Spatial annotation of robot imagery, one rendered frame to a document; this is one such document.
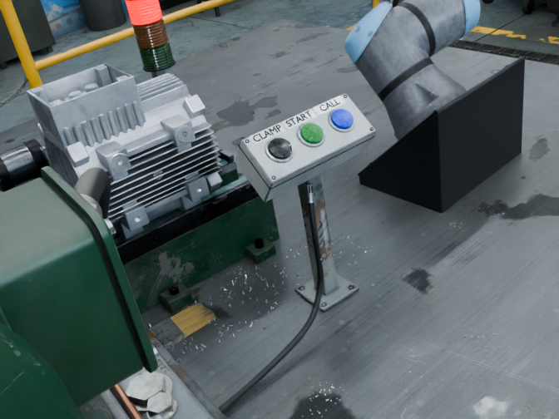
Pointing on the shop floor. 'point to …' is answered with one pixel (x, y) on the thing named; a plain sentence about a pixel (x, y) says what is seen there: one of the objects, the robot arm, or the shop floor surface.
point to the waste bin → (103, 14)
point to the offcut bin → (33, 36)
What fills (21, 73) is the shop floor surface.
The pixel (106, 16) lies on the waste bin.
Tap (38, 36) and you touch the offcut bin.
